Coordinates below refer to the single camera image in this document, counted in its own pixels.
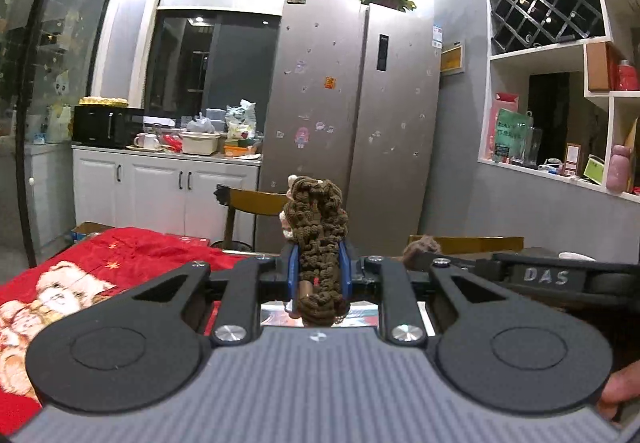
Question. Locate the white kitchen cabinet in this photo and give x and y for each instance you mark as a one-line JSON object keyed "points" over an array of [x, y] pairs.
{"points": [[150, 193]]}

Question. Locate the beige plastic basin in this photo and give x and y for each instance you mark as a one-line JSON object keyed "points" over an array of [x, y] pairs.
{"points": [[200, 144]]}

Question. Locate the dark brown fuzzy toy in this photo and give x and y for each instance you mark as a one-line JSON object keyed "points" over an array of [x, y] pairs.
{"points": [[422, 247]]}

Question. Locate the red thermos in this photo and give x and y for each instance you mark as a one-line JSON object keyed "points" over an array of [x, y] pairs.
{"points": [[625, 75]]}

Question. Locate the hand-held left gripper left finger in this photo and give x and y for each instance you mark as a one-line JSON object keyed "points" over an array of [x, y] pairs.
{"points": [[294, 273]]}

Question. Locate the green card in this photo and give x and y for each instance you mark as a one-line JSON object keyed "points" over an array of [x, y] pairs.
{"points": [[595, 170]]}

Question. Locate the open cardboard box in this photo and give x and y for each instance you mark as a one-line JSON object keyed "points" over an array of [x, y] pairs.
{"points": [[86, 230]]}

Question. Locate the person's right hand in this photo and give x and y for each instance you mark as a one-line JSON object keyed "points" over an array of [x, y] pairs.
{"points": [[622, 393]]}

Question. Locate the black microwave oven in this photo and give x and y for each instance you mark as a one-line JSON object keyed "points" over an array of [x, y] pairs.
{"points": [[105, 127]]}

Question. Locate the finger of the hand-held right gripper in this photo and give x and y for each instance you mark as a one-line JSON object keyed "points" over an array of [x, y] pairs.
{"points": [[475, 266]]}

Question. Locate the pink mug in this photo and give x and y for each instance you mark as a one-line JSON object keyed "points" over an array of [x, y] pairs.
{"points": [[139, 140]]}

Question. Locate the yellow wall sign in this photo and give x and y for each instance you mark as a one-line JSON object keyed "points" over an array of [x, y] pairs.
{"points": [[452, 58]]}

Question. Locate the clear glass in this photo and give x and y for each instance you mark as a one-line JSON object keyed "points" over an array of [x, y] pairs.
{"points": [[534, 148]]}

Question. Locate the red bear printed blanket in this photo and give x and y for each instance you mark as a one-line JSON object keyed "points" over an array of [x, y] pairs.
{"points": [[75, 283]]}

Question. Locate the pink bottle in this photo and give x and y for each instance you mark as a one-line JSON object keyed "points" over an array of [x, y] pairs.
{"points": [[618, 170]]}

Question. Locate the yellow tray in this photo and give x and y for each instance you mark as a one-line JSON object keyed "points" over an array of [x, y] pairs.
{"points": [[102, 100]]}

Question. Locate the wooden chair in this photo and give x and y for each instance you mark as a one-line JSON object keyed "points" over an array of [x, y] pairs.
{"points": [[252, 208], [480, 244]]}

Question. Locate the silver double-door refrigerator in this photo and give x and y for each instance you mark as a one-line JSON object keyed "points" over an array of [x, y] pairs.
{"points": [[350, 123]]}

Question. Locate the green white snack bag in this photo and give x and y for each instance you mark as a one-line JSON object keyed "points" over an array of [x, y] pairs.
{"points": [[241, 120]]}

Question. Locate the white mug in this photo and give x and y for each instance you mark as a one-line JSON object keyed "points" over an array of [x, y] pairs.
{"points": [[151, 142]]}

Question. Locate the pink paper bag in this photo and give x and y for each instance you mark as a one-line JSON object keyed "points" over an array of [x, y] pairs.
{"points": [[504, 100]]}

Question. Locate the white crumpled tissue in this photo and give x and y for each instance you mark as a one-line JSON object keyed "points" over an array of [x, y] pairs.
{"points": [[576, 256]]}

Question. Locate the brown cardboard box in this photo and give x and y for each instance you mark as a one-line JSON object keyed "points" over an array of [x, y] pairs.
{"points": [[599, 68]]}

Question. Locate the grey plastic bag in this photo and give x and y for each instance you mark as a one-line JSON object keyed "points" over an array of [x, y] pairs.
{"points": [[201, 125]]}

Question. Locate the orange food tray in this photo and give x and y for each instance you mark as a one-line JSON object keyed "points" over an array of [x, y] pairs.
{"points": [[241, 150]]}

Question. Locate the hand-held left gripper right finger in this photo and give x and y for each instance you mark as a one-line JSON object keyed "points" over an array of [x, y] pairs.
{"points": [[345, 273]]}

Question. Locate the olive brown crocheted toy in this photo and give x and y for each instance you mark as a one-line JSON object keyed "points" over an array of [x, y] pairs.
{"points": [[317, 233]]}

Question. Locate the green sign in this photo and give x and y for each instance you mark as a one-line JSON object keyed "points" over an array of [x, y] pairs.
{"points": [[510, 135]]}

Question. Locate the white paper bag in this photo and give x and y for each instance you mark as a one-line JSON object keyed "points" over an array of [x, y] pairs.
{"points": [[59, 123]]}

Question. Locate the black framed glass door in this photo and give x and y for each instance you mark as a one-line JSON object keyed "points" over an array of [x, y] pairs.
{"points": [[50, 73]]}

